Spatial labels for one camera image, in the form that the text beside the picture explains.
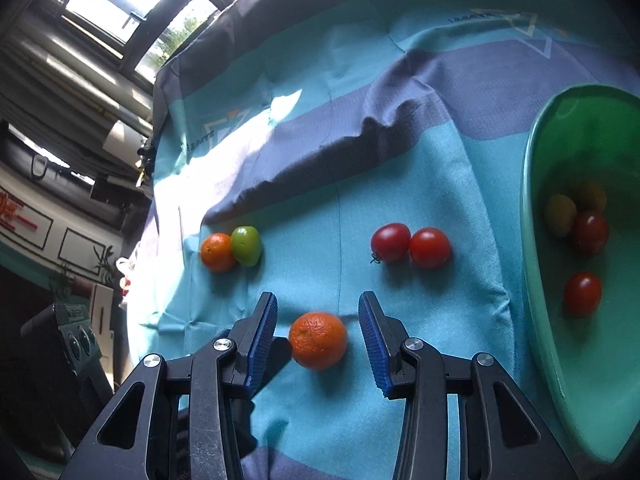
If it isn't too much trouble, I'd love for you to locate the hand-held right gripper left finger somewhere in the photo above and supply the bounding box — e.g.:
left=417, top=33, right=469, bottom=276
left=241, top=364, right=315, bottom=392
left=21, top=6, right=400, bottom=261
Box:
left=59, top=291, right=279, bottom=480

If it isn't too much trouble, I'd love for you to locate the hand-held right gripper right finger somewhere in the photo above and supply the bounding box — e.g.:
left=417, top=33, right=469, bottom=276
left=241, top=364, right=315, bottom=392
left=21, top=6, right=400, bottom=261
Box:
left=358, top=291, right=581, bottom=480

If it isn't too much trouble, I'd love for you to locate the large orange mandarin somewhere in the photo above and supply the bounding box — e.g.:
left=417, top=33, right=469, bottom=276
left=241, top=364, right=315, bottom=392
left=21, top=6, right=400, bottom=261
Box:
left=289, top=311, right=349, bottom=372

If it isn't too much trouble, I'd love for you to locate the green tomato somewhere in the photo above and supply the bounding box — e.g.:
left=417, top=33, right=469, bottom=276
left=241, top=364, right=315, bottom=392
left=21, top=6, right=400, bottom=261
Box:
left=230, top=226, right=263, bottom=267

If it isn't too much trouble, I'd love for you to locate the small orange mandarin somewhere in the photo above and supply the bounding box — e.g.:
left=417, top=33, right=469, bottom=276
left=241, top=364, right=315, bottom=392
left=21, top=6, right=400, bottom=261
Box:
left=201, top=232, right=238, bottom=274

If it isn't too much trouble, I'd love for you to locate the red cherry tomato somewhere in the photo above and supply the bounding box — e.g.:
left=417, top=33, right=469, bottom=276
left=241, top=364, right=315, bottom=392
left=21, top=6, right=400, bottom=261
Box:
left=370, top=223, right=412, bottom=264
left=409, top=227, right=452, bottom=270
left=563, top=272, right=603, bottom=318
left=571, top=211, right=610, bottom=258

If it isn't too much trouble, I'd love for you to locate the green bowl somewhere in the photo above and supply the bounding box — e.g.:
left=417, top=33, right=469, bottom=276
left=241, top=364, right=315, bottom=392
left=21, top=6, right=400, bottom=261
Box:
left=519, top=84, right=640, bottom=463

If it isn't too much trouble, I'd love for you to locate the blue striped tablecloth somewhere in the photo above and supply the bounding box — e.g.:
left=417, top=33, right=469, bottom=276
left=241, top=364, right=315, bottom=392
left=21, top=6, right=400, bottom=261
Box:
left=125, top=0, right=640, bottom=480

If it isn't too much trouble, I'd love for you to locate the green potted plant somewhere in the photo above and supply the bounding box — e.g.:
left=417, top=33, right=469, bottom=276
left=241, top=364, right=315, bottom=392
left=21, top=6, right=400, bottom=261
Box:
left=92, top=245, right=120, bottom=287

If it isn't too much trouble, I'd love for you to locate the black speaker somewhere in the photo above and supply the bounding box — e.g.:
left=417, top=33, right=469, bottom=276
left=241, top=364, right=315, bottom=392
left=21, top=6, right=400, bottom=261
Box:
left=20, top=302, right=117, bottom=456

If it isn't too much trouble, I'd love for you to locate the yellow cherry tomato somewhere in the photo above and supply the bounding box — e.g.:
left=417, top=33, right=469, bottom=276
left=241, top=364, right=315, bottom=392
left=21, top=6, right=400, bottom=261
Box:
left=544, top=193, right=577, bottom=238

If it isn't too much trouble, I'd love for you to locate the white roll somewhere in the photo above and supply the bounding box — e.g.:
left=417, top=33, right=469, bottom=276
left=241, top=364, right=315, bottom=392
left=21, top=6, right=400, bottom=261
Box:
left=102, top=120, right=144, bottom=161

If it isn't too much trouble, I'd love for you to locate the orange-yellow cherry tomato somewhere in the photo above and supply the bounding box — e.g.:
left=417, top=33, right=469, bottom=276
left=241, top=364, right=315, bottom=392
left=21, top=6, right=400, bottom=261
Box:
left=575, top=181, right=608, bottom=213

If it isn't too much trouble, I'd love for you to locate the grey curtain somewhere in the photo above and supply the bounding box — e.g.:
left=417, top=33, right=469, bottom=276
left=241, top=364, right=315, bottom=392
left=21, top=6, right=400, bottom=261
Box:
left=0, top=25, right=153, bottom=131

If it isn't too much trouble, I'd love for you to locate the framed wall sign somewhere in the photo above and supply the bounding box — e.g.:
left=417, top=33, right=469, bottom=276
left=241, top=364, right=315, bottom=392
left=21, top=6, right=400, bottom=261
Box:
left=0, top=180, right=57, bottom=257

